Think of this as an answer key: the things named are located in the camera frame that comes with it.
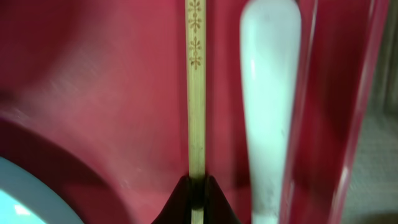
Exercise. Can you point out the white plastic fork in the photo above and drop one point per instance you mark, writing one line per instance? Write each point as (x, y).
(270, 33)

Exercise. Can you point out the light blue plate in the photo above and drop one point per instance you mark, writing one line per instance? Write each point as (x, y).
(25, 199)

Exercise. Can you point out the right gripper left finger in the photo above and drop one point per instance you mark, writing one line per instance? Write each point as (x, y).
(177, 209)

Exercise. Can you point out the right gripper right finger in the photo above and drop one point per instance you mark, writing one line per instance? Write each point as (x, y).
(217, 209)

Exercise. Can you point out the red plastic tray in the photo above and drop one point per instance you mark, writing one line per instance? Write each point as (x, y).
(94, 102)

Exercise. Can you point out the wooden chopstick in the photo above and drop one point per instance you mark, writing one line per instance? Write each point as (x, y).
(195, 23)

